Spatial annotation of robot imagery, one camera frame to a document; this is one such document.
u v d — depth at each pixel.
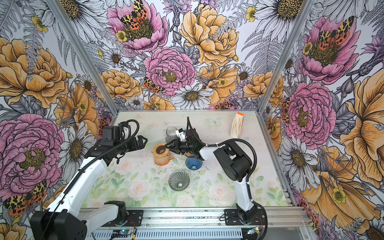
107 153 0.52
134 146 0.70
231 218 0.74
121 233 0.71
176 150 0.83
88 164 0.49
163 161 0.94
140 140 0.73
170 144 0.87
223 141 0.58
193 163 0.90
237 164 0.54
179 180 0.83
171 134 0.96
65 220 0.38
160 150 0.89
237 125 1.05
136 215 0.75
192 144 0.77
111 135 0.60
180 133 0.89
